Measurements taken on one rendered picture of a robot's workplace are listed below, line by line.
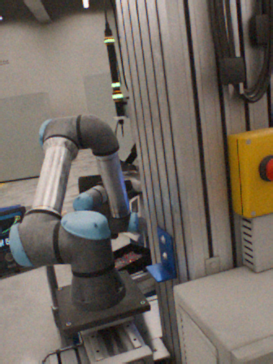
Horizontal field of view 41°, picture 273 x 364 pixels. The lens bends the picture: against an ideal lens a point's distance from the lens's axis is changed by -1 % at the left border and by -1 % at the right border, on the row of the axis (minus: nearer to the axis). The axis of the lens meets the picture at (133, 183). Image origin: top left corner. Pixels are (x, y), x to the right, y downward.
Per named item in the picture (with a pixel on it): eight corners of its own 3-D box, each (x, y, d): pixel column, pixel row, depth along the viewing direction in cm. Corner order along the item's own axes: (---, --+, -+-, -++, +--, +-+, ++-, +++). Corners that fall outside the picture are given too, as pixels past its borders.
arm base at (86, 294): (132, 301, 95) (127, 266, 92) (75, 318, 91) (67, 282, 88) (118, 276, 109) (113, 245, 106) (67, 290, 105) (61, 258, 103)
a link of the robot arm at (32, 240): (54, 250, 89) (82, 106, 123) (-2, 254, 91) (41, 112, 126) (71, 273, 98) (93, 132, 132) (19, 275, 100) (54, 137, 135)
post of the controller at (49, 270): (60, 301, 134) (49, 252, 130) (62, 305, 132) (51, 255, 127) (52, 305, 133) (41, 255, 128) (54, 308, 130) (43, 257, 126)
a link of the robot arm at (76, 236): (110, 271, 91) (101, 220, 88) (58, 275, 93) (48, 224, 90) (119, 251, 102) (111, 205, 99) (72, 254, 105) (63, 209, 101)
